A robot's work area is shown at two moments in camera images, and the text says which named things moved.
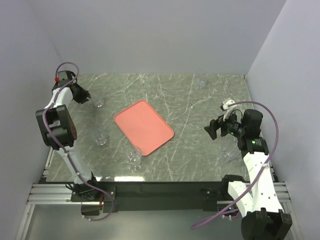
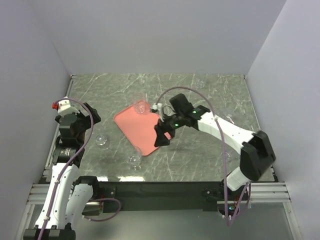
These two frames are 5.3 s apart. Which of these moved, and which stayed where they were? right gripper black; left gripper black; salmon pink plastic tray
Moved: right gripper black; left gripper black
Stayed: salmon pink plastic tray
